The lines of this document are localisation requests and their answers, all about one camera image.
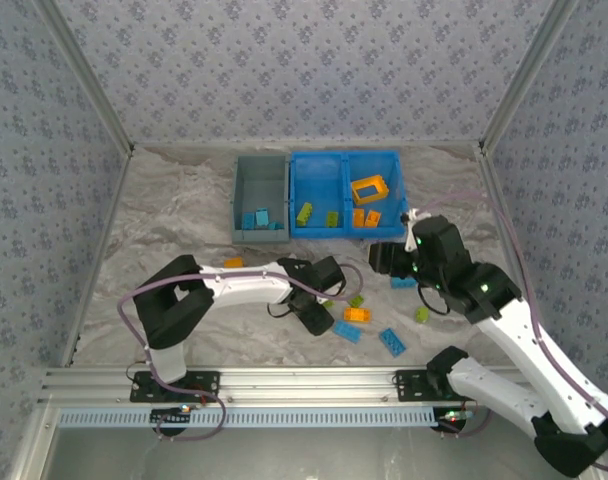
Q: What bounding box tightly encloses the aluminium side rail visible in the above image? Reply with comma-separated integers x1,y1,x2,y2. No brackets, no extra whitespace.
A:
61,147,135,369
476,144,538,321

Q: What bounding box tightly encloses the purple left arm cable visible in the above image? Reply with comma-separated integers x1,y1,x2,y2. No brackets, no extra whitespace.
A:
116,263,365,442

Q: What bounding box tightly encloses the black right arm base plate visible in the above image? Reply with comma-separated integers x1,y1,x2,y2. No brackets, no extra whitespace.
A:
394,368,488,404

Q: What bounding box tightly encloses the slotted grey cable duct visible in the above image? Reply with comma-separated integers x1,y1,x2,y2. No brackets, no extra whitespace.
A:
57,405,438,429

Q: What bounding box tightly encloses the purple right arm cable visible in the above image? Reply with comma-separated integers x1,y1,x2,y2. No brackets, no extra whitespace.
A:
418,189,608,474

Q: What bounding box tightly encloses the small black electronics board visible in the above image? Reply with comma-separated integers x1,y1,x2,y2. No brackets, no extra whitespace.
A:
150,405,193,435
435,407,478,435

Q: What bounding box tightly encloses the aluminium frame post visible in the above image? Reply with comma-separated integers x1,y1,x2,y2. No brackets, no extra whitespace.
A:
33,0,136,154
477,0,583,151

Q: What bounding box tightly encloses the grey plastic bin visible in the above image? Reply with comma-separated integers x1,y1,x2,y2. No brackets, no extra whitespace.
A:
231,153,291,245

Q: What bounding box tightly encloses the orange lego window frame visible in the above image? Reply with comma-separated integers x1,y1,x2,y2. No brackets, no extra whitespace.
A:
350,173,389,205

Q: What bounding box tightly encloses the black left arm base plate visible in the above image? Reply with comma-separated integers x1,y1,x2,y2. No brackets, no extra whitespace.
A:
129,368,221,404

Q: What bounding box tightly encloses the aluminium front rail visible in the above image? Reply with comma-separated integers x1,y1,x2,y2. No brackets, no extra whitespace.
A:
38,367,535,407

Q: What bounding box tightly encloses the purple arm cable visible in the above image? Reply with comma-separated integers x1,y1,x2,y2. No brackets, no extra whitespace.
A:
418,189,608,474
116,263,365,442

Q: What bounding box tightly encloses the thin black camera cable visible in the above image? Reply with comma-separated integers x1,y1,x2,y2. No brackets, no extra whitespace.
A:
266,269,349,320
416,283,451,317

